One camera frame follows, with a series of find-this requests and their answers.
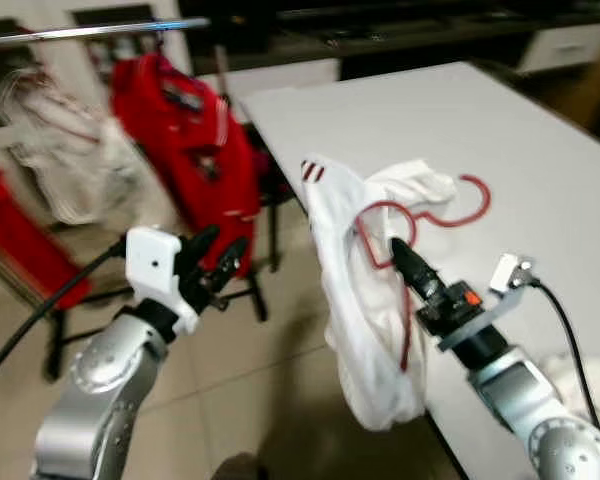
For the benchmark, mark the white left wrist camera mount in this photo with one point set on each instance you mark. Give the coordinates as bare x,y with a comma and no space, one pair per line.
152,262

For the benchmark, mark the silver clothes rack rail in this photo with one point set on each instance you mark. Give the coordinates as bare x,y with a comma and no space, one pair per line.
80,32

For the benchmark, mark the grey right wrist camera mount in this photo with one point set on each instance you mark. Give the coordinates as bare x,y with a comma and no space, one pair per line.
510,272

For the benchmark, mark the plain red shirt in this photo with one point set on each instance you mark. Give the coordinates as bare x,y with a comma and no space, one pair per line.
20,230

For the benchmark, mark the dark counter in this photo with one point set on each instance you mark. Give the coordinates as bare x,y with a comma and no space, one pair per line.
380,30

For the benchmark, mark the black clothes rack frame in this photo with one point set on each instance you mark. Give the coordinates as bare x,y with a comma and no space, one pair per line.
54,345

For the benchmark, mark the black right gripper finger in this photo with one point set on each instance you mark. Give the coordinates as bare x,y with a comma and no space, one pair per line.
408,270
423,268

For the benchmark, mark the thick red hanger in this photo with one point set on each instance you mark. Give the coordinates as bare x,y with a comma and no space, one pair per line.
484,200

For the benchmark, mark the red polo shirt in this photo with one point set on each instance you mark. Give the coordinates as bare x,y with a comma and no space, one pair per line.
200,190

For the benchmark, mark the white table black frame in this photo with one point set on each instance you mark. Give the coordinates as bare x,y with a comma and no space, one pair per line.
480,130

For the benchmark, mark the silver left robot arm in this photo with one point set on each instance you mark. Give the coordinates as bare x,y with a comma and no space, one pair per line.
100,390

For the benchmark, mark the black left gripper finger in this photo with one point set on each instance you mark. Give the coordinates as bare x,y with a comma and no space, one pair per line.
232,258
204,247

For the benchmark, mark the white t-shirt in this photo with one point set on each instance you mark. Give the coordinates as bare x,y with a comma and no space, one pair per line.
345,290

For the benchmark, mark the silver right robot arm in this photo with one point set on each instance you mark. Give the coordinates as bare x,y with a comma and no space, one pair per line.
550,430

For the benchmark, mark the cream white garment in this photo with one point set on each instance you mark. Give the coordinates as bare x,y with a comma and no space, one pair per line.
70,170

